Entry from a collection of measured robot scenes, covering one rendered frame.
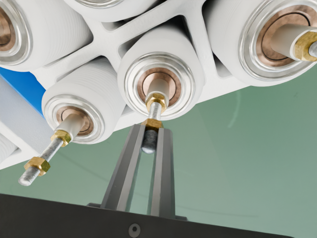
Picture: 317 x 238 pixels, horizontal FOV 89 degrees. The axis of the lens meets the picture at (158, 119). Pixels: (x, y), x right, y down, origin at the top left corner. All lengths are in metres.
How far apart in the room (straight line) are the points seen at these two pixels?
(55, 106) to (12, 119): 0.23
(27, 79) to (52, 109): 0.25
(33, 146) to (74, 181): 0.46
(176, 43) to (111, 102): 0.11
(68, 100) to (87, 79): 0.04
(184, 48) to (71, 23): 0.14
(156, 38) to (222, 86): 0.13
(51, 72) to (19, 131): 0.19
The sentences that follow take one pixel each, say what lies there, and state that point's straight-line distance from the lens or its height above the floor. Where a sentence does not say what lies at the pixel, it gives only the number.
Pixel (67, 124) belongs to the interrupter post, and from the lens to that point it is 0.21.
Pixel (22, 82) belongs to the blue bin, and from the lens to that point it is 0.47.
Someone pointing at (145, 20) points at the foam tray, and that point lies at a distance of 0.23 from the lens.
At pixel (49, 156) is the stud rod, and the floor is 0.31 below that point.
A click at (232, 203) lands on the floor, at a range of 0.91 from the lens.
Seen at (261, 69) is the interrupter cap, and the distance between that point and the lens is 0.19.
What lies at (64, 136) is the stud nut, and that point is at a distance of 0.20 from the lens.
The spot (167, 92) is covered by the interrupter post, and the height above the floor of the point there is 0.27.
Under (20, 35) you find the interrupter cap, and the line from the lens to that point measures 0.21.
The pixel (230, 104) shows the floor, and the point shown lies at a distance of 0.50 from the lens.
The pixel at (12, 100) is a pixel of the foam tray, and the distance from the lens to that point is 0.47.
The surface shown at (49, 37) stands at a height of 0.24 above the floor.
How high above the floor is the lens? 0.41
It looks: 55 degrees down
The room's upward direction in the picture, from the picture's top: 173 degrees counter-clockwise
